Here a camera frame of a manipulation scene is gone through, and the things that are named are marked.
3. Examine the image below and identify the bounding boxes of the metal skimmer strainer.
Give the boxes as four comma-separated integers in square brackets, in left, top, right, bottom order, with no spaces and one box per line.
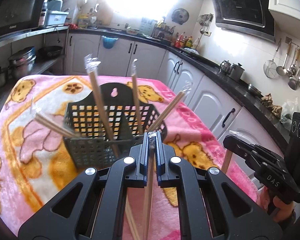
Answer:
[263,39,282,79]

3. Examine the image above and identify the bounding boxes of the steel kettle on counter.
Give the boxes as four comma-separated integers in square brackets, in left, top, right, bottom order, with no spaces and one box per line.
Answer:
[229,63,244,82]

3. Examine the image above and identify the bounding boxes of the person's right hand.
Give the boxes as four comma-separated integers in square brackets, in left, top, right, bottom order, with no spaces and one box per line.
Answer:
[260,187,294,223]

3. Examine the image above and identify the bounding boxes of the blue plastic storage box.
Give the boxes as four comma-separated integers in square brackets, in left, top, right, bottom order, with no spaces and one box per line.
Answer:
[45,10,69,26]

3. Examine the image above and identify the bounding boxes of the bamboo chopstick pair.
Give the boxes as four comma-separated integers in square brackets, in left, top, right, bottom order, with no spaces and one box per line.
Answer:
[84,54,121,159]
[147,86,192,132]
[142,132,157,239]
[30,99,81,138]

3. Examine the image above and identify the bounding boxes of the blue hanging trash bin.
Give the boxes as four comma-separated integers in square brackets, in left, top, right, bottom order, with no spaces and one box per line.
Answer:
[102,36,118,49]

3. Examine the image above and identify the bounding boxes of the metal shelf rack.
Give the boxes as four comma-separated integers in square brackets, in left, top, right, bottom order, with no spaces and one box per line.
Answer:
[0,26,69,111]

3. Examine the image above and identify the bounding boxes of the black range hood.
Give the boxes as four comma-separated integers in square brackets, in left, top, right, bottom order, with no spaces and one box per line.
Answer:
[212,0,275,42]

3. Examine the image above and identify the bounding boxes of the pink bear print blanket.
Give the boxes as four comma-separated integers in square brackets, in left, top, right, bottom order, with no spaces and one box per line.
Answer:
[0,75,258,239]

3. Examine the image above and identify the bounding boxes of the black microwave oven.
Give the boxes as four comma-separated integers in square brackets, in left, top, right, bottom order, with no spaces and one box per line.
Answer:
[0,0,44,37]

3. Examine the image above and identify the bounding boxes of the dark green perforated utensil basket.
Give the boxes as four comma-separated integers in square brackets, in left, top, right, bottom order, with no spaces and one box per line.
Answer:
[63,83,159,169]

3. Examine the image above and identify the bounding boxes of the wall exhaust fan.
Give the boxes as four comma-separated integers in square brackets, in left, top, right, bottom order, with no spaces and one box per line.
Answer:
[171,8,190,25]

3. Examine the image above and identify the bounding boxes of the stainless steel stacked pots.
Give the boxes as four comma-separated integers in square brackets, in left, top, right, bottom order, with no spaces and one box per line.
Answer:
[8,46,36,80]

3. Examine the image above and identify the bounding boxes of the bamboo chopstick pair front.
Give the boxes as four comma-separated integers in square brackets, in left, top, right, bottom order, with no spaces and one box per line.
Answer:
[30,99,81,138]

